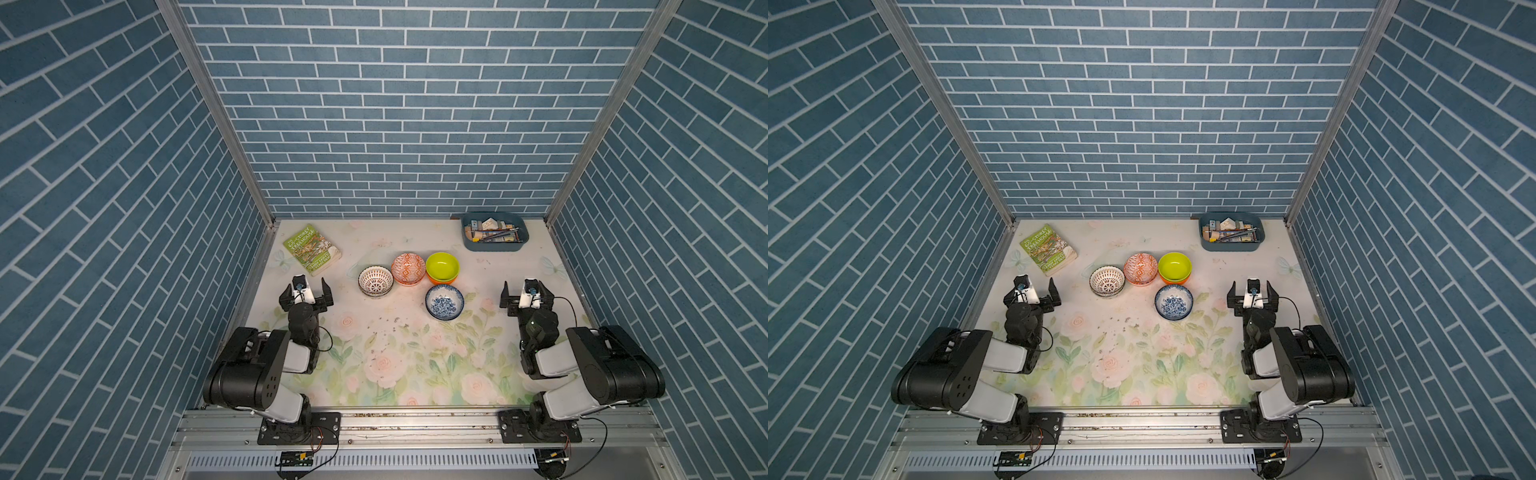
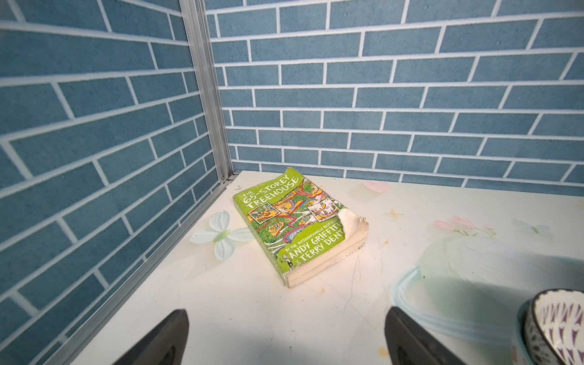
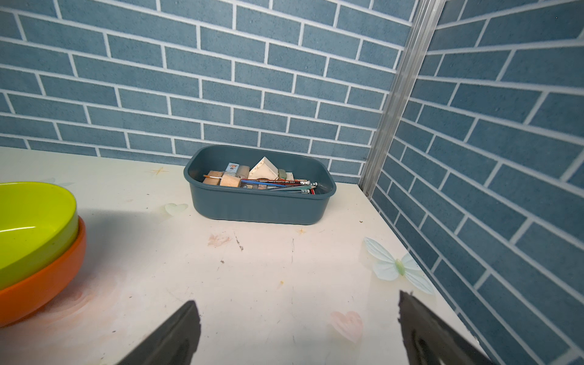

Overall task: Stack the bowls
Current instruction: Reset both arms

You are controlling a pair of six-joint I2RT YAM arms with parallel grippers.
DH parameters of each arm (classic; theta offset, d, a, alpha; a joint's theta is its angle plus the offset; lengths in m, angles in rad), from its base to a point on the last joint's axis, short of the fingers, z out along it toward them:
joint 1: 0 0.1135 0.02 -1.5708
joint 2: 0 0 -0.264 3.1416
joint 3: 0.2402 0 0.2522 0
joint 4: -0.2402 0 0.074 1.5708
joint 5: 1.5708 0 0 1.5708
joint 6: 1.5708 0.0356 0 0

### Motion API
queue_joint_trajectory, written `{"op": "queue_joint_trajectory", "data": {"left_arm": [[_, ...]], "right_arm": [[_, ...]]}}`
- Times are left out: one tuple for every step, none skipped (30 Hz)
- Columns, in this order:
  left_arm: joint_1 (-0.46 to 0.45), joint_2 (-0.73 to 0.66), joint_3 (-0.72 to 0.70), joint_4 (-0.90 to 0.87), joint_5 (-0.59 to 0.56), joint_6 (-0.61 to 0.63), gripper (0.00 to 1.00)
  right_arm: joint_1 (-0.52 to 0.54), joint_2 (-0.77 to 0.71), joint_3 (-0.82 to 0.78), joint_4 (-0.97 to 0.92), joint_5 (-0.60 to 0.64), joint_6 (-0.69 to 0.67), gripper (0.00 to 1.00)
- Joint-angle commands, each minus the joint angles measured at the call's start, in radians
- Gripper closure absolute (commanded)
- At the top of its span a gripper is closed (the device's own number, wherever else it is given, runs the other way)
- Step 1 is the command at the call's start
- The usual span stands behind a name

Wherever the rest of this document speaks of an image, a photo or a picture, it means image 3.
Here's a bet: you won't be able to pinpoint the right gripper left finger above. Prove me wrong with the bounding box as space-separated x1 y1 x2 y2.
119 301 202 365

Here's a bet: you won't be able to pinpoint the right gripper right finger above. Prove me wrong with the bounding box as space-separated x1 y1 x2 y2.
398 291 494 365

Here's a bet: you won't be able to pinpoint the plain orange bowl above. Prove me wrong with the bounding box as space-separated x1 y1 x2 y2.
1 218 87 327

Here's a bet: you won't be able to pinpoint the lime green bowl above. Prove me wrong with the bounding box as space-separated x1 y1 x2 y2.
1 182 78 289

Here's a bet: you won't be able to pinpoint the teal plastic bin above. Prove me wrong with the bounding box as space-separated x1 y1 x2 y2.
183 144 336 225

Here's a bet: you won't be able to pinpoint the art supplies in bin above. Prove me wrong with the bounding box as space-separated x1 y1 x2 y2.
202 157 319 195

